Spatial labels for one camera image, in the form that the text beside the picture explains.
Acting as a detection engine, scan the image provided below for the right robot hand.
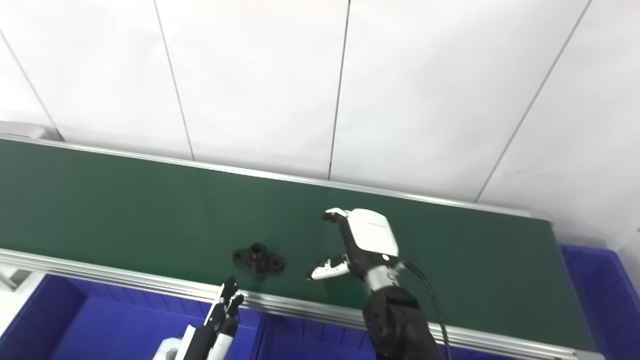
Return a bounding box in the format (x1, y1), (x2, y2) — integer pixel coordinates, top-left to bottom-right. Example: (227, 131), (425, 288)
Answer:
(305, 207), (401, 281)

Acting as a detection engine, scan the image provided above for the white conveyor end housing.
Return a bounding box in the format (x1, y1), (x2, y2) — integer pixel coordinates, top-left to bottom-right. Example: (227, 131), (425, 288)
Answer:
(0, 120), (64, 142)

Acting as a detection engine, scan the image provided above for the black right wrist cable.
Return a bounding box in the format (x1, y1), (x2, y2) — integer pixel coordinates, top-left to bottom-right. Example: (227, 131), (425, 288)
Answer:
(399, 261), (454, 360)

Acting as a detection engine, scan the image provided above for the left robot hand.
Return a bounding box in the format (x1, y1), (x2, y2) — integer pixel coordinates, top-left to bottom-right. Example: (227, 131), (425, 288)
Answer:
(182, 276), (246, 360)

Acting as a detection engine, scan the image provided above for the green conveyor belt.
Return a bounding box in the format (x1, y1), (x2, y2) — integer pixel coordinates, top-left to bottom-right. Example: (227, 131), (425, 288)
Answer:
(0, 139), (598, 351)
(0, 132), (607, 360)

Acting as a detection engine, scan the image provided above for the large blue plastic bin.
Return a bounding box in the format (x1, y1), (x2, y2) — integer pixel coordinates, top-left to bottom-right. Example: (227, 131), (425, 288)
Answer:
(560, 244), (640, 360)

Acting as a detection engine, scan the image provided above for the white conveyor support leg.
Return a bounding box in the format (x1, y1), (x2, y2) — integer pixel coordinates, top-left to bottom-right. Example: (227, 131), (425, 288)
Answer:
(0, 267), (21, 292)

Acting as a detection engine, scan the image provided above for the black flange part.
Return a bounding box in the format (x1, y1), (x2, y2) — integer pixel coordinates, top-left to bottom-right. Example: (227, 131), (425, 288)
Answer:
(232, 242), (286, 275)

